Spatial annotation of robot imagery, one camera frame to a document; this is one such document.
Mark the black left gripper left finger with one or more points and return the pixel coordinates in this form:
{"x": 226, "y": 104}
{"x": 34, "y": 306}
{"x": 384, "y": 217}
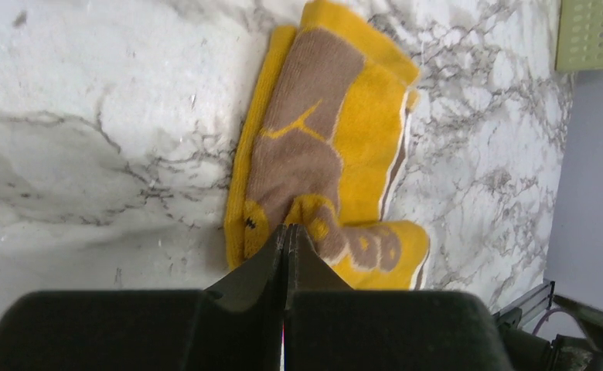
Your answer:
{"x": 235, "y": 324}

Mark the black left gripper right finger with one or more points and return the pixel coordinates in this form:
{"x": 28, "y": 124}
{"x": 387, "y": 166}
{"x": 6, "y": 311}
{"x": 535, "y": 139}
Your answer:
{"x": 330, "y": 326}

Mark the yellow towel white trim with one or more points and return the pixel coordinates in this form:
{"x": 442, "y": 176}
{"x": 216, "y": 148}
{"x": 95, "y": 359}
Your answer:
{"x": 324, "y": 143}

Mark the light green plastic basket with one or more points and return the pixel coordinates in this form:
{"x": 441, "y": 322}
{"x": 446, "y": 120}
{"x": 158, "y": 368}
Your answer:
{"x": 580, "y": 36}

